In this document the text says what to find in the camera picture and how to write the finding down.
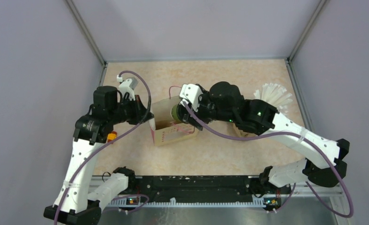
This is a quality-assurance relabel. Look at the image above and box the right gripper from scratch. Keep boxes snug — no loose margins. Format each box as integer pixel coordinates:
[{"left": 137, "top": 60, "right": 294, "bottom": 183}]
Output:
[{"left": 183, "top": 90, "right": 236, "bottom": 130}]

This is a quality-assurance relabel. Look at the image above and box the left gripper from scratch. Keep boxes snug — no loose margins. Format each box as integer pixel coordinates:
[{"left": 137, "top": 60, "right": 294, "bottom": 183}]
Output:
[{"left": 109, "top": 94, "right": 154, "bottom": 125}]

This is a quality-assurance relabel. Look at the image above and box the green paper cup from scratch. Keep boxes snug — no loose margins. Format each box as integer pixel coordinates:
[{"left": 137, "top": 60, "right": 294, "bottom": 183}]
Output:
[{"left": 171, "top": 104, "right": 186, "bottom": 123}]

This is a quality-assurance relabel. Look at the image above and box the pink paper bag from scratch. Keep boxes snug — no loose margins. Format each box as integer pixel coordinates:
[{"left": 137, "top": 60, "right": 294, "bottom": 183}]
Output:
[{"left": 149, "top": 86, "right": 198, "bottom": 147}]

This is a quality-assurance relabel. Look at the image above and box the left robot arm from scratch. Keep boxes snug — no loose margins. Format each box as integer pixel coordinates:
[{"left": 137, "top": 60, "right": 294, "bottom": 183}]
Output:
[{"left": 44, "top": 86, "right": 153, "bottom": 225}]

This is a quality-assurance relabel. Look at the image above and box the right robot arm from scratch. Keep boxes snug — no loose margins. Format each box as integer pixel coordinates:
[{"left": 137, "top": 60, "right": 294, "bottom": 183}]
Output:
[{"left": 176, "top": 82, "right": 349, "bottom": 193}]

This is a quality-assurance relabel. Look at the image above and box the brown pulp cup carrier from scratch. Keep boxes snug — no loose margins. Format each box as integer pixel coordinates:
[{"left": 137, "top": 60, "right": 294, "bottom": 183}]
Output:
[{"left": 233, "top": 124, "right": 257, "bottom": 137}]

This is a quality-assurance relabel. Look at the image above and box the yellow red toy car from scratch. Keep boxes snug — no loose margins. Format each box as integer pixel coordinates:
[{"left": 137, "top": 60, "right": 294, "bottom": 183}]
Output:
[{"left": 107, "top": 131, "right": 118, "bottom": 143}]

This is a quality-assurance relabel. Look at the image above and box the white cup of straws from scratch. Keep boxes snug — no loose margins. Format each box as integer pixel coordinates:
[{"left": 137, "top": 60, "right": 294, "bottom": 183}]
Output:
[{"left": 253, "top": 83, "right": 293, "bottom": 114}]

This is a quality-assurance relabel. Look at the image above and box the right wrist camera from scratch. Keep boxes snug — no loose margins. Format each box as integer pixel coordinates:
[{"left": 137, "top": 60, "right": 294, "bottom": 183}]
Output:
[{"left": 179, "top": 84, "right": 203, "bottom": 112}]

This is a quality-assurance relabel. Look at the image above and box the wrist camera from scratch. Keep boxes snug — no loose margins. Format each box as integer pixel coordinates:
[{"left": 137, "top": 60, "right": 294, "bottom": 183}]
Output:
[
  {"left": 179, "top": 84, "right": 203, "bottom": 112},
  {"left": 117, "top": 75, "right": 138, "bottom": 100}
]

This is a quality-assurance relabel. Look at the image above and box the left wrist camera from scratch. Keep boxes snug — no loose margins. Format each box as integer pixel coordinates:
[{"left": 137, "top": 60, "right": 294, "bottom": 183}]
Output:
[{"left": 117, "top": 75, "right": 138, "bottom": 100}]

